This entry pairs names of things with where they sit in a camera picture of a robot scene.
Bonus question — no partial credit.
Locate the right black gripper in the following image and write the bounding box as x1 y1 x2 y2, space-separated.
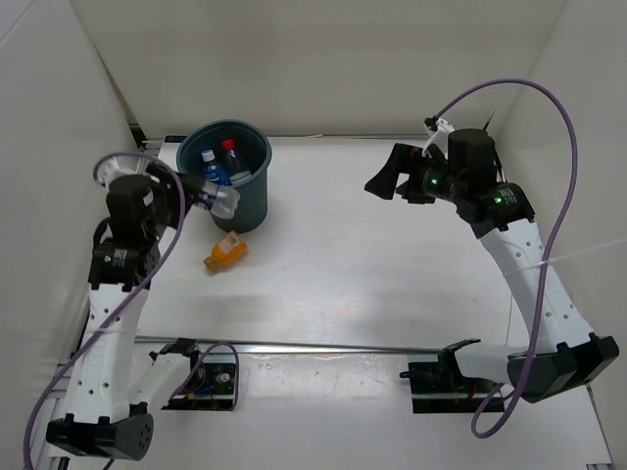
364 144 466 205

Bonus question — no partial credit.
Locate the black label clear bottle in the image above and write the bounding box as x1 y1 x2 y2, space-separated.
192 181 240 219

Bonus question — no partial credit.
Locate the orange juice plastic bottle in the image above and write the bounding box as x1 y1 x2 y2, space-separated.
204 231 248 272

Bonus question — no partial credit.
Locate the blue label plastic bottle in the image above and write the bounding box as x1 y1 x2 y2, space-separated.
201 149 231 186

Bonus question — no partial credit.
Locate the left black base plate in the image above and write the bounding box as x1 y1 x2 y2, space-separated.
163 362 239 411

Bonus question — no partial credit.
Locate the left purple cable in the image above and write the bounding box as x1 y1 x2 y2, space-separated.
23 152 190 466

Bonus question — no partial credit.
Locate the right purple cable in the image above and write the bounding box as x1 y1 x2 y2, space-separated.
434 77 578 441

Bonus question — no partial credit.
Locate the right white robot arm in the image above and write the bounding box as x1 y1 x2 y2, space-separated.
364 119 619 402

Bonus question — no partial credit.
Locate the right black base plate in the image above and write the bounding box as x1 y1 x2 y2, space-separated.
399 362 494 414

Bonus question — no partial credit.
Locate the white zip tie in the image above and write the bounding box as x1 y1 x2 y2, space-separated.
503 237 627 278

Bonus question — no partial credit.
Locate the purple cable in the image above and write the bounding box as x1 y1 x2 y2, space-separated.
434 77 578 441
23 152 190 466

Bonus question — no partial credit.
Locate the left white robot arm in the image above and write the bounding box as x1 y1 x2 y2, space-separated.
46 152 219 461

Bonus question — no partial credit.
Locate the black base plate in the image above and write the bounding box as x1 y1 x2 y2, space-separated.
163 362 239 411
399 362 494 414

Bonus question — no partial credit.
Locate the metal rail bar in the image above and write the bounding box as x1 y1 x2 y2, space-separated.
134 335 447 355

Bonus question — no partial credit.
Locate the red label plastic bottle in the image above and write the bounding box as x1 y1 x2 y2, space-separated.
220 139 252 184

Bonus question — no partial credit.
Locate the dark teal plastic bin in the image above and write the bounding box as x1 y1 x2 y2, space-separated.
176 119 272 233

